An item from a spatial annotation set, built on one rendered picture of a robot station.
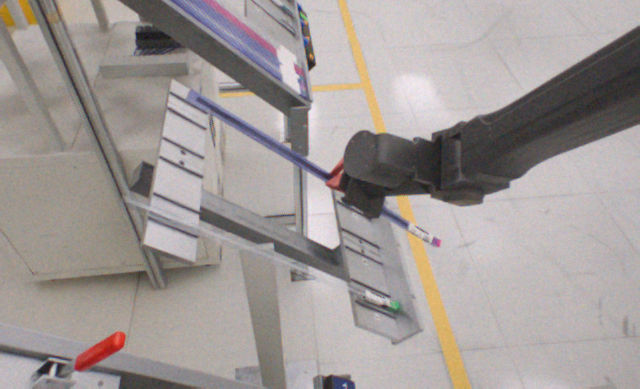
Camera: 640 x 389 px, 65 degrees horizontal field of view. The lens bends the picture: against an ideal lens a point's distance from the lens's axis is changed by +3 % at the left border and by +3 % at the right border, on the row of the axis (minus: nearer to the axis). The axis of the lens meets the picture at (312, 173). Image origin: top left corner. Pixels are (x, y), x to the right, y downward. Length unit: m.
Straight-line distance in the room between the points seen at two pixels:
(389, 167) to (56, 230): 1.31
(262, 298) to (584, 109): 0.73
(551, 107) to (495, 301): 1.46
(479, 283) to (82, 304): 1.37
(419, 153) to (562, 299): 1.43
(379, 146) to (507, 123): 0.14
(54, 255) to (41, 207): 0.23
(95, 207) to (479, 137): 1.27
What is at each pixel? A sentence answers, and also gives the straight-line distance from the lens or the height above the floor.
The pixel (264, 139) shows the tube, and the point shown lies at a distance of 0.69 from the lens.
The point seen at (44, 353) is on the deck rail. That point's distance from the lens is 0.57.
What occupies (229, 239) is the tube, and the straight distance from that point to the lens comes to 0.68.
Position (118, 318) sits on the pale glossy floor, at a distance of 1.83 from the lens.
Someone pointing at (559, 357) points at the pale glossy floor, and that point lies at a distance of 1.82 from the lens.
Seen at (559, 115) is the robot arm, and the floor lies 1.27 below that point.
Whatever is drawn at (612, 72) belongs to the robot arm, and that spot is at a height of 1.32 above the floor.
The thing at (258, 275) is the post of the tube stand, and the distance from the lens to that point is 0.93.
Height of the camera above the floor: 1.51
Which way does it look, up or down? 45 degrees down
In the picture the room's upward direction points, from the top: straight up
